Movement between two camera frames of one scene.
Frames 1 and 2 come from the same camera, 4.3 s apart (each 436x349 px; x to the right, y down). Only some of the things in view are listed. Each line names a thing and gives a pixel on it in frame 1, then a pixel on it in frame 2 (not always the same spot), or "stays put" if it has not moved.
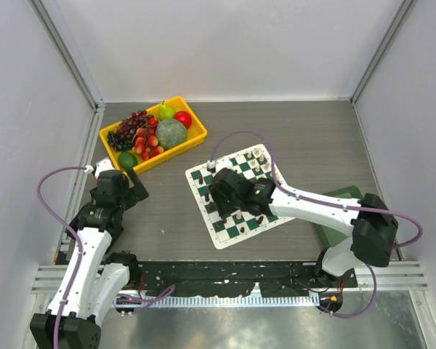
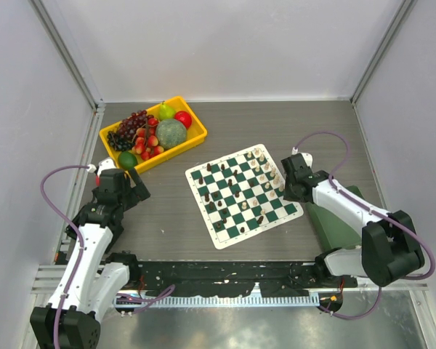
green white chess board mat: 251,164 stays put
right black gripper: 223,206 -> 288,195
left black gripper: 137,190 stays put
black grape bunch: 118,143 stays put
